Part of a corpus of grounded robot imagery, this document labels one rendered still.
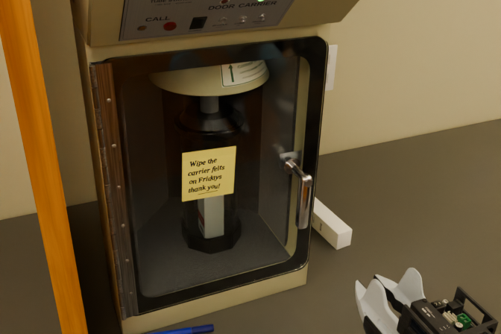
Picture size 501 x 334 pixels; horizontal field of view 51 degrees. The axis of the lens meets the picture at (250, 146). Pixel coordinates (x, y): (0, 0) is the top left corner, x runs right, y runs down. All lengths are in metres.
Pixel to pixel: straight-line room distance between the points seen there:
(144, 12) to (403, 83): 1.00
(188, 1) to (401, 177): 0.86
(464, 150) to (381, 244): 0.50
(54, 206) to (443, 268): 0.71
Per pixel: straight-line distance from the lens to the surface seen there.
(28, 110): 0.55
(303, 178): 0.73
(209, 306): 0.89
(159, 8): 0.55
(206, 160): 0.71
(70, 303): 0.69
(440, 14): 1.46
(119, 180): 0.69
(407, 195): 1.24
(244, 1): 0.58
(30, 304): 0.98
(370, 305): 0.62
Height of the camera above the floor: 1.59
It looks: 28 degrees down
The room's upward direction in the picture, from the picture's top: 1 degrees clockwise
